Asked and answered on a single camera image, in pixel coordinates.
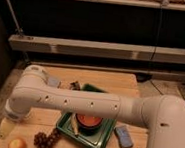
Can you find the yellow red apple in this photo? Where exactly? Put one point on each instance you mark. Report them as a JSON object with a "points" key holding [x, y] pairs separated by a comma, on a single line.
{"points": [[17, 143]]}

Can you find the bunch of dark grapes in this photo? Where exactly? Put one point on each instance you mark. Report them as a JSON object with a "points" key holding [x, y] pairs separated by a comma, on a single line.
{"points": [[41, 140]]}

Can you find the green plastic tray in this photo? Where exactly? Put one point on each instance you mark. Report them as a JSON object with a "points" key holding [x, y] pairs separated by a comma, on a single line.
{"points": [[96, 138]]}

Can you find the blue sponge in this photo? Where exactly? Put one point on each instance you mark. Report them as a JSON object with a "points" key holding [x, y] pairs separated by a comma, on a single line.
{"points": [[123, 136]]}

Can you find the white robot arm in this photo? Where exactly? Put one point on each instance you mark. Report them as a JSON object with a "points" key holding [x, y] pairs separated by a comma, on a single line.
{"points": [[163, 116]]}

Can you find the red bowl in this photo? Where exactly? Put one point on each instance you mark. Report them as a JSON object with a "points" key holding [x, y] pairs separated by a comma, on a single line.
{"points": [[87, 121]]}

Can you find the grey metal shelf rack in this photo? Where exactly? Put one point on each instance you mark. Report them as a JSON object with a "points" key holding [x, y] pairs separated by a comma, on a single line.
{"points": [[141, 39]]}

